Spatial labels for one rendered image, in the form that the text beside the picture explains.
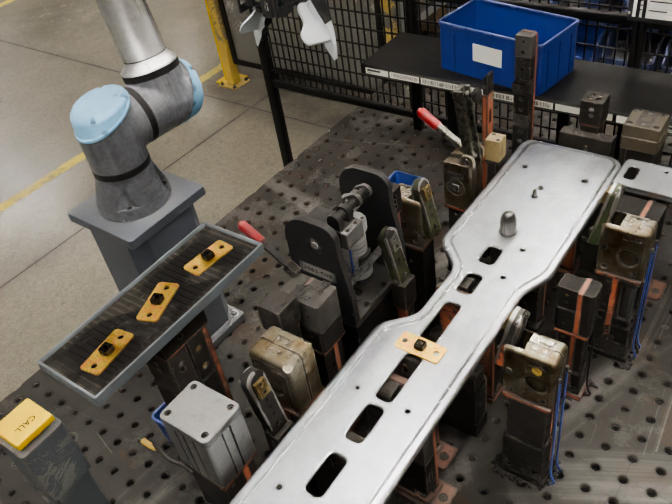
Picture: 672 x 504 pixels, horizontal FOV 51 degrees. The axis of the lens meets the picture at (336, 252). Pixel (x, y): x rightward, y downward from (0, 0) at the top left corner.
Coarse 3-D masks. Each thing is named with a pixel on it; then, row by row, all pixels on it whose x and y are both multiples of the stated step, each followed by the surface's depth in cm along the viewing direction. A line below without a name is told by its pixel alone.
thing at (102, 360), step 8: (112, 336) 105; (128, 336) 105; (104, 344) 103; (112, 344) 103; (120, 344) 104; (96, 352) 103; (104, 352) 102; (112, 352) 103; (88, 360) 102; (96, 360) 102; (104, 360) 102; (112, 360) 102; (88, 368) 101; (96, 368) 101; (104, 368) 101
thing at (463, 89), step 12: (468, 84) 138; (456, 96) 137; (468, 96) 137; (480, 96) 137; (456, 108) 139; (468, 108) 141; (468, 120) 142; (468, 132) 141; (468, 144) 143; (480, 156) 147
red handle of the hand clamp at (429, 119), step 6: (420, 108) 147; (420, 114) 146; (426, 114) 146; (426, 120) 146; (432, 120) 146; (438, 120) 146; (432, 126) 146; (438, 126) 146; (444, 126) 147; (438, 132) 147; (444, 132) 146; (450, 132) 146; (450, 138) 146; (456, 138) 146; (456, 144) 146; (474, 156) 145
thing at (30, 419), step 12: (24, 408) 97; (36, 408) 97; (12, 420) 96; (24, 420) 96; (36, 420) 95; (48, 420) 96; (0, 432) 95; (12, 432) 94; (24, 432) 94; (36, 432) 94; (12, 444) 93; (24, 444) 93
